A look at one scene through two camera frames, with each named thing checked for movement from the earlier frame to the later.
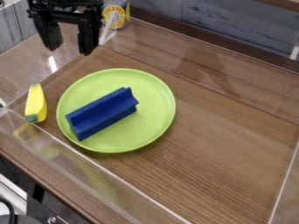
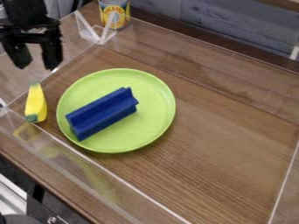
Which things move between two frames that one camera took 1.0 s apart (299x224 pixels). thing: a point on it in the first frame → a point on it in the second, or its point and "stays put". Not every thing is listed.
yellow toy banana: (35, 105) stays put
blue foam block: (103, 113) stays put
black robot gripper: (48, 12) → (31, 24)
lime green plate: (138, 130) stays put
